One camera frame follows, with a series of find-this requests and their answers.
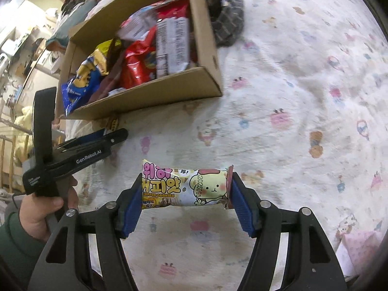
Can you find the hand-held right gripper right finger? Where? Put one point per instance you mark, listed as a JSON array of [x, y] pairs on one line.
[[242, 209]]

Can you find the person's left forearm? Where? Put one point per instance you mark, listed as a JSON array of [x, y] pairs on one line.
[[15, 254]]

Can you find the cardboard box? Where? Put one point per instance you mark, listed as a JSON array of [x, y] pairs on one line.
[[169, 88]]

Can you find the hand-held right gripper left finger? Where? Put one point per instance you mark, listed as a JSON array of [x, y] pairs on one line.
[[128, 215]]

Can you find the red packet with white label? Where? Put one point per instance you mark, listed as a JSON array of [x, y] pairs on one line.
[[171, 45]]

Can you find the clear packet of white snacks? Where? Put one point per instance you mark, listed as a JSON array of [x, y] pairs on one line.
[[136, 24]]

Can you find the person's left hand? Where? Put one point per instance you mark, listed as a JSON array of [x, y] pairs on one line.
[[31, 218]]

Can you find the dark striped cloth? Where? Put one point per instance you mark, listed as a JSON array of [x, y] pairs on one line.
[[227, 21]]

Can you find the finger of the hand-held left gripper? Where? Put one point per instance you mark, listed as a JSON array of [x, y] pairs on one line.
[[91, 137], [116, 136]]

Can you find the glossy red snack packet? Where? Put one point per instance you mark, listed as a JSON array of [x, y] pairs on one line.
[[138, 66]]

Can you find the pale yellow padded jacket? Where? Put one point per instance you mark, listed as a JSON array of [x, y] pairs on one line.
[[24, 118]]

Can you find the yellow wooden rack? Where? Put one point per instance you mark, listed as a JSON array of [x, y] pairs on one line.
[[12, 163]]

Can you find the blue yellow snack packet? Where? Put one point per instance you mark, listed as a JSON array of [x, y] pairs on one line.
[[78, 81]]

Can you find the pale yellow cookie packet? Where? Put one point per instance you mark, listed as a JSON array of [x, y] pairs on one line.
[[182, 188]]

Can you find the brown cookie packet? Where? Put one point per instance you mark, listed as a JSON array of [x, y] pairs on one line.
[[106, 88]]

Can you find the pink packet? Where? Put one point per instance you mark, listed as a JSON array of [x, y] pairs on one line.
[[357, 245]]

